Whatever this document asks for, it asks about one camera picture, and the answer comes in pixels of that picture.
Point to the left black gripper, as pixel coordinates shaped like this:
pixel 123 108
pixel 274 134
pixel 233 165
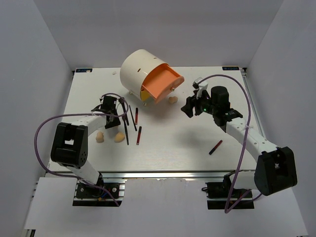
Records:
pixel 115 122

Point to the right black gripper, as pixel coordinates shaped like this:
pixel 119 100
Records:
pixel 191 102

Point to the gourd sponge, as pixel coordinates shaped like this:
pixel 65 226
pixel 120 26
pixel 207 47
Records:
pixel 100 137
pixel 173 100

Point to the teardrop beige makeup sponge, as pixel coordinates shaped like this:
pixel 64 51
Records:
pixel 119 137

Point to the orange top drawer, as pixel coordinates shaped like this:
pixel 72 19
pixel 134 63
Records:
pixel 161 81

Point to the yellow drawer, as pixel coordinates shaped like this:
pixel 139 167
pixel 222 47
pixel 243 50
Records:
pixel 144 95

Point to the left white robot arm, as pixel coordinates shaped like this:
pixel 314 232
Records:
pixel 70 145

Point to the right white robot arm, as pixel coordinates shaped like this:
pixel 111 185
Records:
pixel 275 166

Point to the black round-head makeup brush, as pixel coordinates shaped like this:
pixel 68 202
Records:
pixel 125 118

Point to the black small makeup brush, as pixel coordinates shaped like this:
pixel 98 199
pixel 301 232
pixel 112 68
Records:
pixel 126 132

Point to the thin black liner brush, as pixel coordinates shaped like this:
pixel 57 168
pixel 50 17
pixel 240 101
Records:
pixel 133 120

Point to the red lip gloss centre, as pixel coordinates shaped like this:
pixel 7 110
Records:
pixel 136 115

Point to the red lip gloss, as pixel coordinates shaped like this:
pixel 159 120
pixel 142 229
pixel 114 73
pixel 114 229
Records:
pixel 139 135
pixel 136 115
pixel 215 147

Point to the red lip gloss lower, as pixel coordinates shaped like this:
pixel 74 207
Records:
pixel 139 135

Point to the blue label left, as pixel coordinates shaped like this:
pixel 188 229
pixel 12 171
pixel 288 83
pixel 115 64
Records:
pixel 83 70

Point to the blue label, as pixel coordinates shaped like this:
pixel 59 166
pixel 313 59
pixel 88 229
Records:
pixel 230 68
pixel 83 70

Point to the red lip gloss right front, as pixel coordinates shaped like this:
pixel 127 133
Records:
pixel 215 147

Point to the white cylindrical drawer organizer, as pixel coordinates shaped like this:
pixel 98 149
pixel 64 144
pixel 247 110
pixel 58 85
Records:
pixel 136 68

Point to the blue label right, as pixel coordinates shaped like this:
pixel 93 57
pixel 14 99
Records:
pixel 230 68

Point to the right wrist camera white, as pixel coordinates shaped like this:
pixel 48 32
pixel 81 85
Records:
pixel 200 85

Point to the aluminium table frame rail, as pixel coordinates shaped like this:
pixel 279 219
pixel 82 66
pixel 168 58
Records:
pixel 170 141

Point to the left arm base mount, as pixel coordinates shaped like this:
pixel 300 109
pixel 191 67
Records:
pixel 87 196

